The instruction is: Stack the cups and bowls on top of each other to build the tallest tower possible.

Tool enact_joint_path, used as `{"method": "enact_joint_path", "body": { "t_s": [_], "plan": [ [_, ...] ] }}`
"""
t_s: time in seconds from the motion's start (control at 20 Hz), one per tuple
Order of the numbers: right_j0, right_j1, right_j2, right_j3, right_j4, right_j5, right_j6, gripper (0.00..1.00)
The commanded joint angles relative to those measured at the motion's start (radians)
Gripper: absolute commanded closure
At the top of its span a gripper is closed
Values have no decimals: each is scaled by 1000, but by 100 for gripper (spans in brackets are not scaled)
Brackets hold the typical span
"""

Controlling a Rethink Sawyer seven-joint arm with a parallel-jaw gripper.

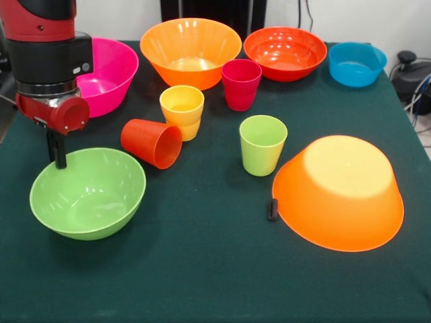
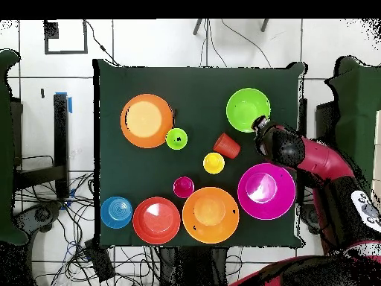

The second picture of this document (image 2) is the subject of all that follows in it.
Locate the red plastic cup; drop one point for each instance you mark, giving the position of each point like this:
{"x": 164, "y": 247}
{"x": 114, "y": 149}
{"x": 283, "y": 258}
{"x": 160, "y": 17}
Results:
{"x": 226, "y": 146}

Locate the orange plastic bowl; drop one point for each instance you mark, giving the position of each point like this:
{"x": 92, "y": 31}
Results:
{"x": 143, "y": 119}
{"x": 209, "y": 214}

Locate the green plastic bowl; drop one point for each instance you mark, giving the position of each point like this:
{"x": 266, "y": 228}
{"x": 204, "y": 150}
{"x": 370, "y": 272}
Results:
{"x": 245, "y": 107}

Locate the pink plastic bowl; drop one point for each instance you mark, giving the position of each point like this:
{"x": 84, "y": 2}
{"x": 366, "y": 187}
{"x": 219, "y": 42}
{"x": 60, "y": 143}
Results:
{"x": 268, "y": 205}

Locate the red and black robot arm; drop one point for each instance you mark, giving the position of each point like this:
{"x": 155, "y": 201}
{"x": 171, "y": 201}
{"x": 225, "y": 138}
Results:
{"x": 321, "y": 158}

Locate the green plastic cup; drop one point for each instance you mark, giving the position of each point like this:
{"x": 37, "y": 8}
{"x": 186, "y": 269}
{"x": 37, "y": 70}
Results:
{"x": 172, "y": 143}

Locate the yellow plastic cup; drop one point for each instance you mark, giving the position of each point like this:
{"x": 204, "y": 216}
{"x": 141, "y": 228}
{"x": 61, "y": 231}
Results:
{"x": 213, "y": 164}

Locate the crimson plastic cup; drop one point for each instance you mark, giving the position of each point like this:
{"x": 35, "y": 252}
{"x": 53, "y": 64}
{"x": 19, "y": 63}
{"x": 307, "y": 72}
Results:
{"x": 183, "y": 187}

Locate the dark green tablecloth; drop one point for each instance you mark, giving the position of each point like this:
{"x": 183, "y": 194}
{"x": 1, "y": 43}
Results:
{"x": 134, "y": 166}

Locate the red plastic bowl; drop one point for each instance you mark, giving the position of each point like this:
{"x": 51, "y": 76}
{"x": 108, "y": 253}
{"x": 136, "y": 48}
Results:
{"x": 156, "y": 220}

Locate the blue plastic bowl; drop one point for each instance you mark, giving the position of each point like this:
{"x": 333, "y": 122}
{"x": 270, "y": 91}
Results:
{"x": 116, "y": 212}

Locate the black bench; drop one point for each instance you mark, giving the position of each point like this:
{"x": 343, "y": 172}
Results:
{"x": 61, "y": 143}

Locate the black power strip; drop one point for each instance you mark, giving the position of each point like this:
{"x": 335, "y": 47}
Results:
{"x": 99, "y": 262}

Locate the black office chair base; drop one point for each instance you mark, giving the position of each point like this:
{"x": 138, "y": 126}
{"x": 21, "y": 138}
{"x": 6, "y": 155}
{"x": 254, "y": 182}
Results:
{"x": 41, "y": 214}

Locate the small black floor marker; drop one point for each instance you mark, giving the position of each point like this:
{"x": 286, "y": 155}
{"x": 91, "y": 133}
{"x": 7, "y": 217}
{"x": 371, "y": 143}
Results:
{"x": 42, "y": 93}

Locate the green table with white boxes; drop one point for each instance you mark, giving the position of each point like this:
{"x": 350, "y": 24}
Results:
{"x": 357, "y": 98}

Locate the green cloth covered table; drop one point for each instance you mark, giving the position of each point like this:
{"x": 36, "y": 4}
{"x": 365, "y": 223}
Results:
{"x": 9, "y": 149}

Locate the white boxes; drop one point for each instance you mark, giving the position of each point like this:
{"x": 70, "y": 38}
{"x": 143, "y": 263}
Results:
{"x": 377, "y": 155}

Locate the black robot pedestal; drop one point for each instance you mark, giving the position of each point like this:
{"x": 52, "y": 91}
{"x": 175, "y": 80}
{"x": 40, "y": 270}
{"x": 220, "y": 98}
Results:
{"x": 193, "y": 268}

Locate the black square floor frame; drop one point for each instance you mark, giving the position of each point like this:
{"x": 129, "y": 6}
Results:
{"x": 65, "y": 52}

